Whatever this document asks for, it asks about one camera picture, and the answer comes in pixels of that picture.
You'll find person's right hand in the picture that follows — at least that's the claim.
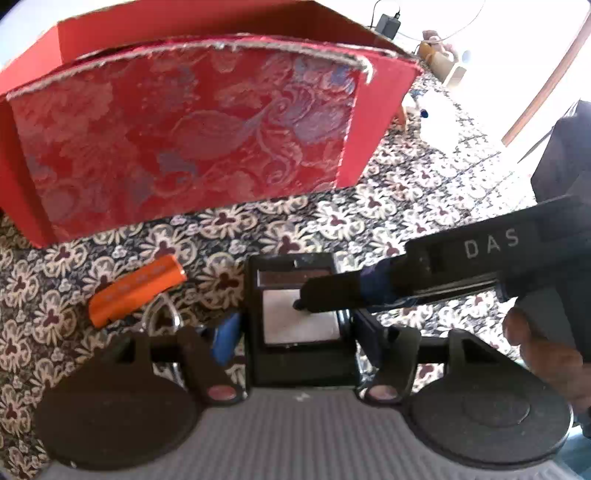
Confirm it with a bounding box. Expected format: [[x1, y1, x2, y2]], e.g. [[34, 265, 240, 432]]
[[502, 305, 585, 418]]

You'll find pink plush toy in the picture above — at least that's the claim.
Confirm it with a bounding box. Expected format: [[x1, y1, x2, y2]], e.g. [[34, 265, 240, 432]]
[[422, 28, 455, 51]]

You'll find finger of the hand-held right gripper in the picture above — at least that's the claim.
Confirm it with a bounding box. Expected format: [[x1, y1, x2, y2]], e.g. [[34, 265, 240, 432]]
[[360, 256, 416, 309]]

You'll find black cable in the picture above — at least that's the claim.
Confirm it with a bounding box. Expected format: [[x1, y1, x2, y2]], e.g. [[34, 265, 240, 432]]
[[369, 0, 402, 21]]

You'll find red patterned cardboard box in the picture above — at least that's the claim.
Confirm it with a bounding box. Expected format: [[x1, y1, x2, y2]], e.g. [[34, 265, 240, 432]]
[[0, 0, 423, 248]]

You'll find grey cable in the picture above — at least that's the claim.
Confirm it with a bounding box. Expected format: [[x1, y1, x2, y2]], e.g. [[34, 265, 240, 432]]
[[399, 0, 485, 42]]

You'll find wooden box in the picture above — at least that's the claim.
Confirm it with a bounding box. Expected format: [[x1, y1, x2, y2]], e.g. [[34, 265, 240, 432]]
[[418, 41, 462, 86]]

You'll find orange ribbed tube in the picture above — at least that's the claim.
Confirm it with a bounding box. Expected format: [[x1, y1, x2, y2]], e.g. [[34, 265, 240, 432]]
[[89, 255, 188, 328]]

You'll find metal spring clip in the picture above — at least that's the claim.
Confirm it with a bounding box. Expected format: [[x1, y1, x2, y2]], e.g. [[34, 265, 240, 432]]
[[139, 293, 185, 384]]

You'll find black charger adapter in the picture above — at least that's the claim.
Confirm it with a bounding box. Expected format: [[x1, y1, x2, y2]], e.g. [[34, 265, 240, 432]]
[[376, 13, 402, 38]]

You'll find black makeup compact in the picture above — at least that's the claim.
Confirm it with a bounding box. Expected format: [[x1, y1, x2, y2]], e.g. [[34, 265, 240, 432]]
[[246, 253, 362, 387]]

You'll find floral patterned tablecloth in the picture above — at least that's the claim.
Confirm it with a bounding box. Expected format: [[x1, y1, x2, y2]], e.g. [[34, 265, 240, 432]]
[[0, 65, 541, 480]]

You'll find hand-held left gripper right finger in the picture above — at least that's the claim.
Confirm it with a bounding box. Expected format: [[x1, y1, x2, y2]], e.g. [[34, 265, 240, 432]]
[[355, 308, 514, 407]]

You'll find wooden bar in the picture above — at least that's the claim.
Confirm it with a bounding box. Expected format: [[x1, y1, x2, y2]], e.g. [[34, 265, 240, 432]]
[[501, 9, 591, 148]]

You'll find dark cloth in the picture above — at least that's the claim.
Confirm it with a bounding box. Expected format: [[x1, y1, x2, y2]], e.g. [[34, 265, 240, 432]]
[[530, 99, 591, 204]]

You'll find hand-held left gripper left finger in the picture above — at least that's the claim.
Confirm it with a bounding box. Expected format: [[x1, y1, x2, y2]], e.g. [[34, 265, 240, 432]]
[[106, 313, 245, 407]]

